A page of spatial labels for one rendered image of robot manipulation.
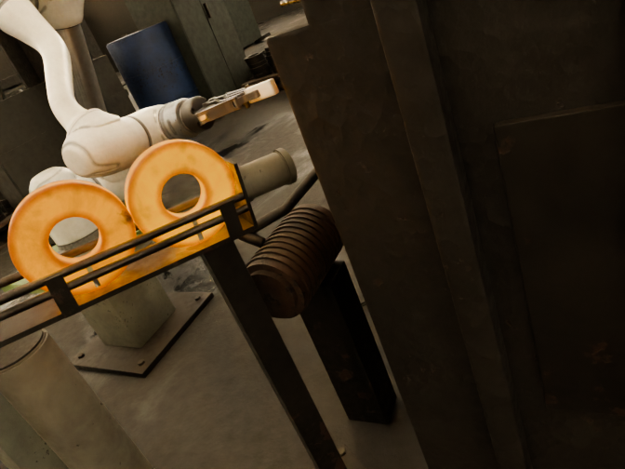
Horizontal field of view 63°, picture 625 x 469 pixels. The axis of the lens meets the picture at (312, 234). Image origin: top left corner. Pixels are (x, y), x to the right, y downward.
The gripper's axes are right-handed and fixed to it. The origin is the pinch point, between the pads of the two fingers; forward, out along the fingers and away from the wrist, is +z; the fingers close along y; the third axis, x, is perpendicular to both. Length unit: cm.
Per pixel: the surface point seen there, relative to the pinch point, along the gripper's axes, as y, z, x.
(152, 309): -5, -86, -58
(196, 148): 34.3, 9.9, 1.6
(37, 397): 57, -34, -27
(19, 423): 57, -51, -36
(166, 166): 38.3, 7.1, 1.5
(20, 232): 55, -4, 3
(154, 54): -242, -251, 14
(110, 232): 47.3, 0.6, -2.5
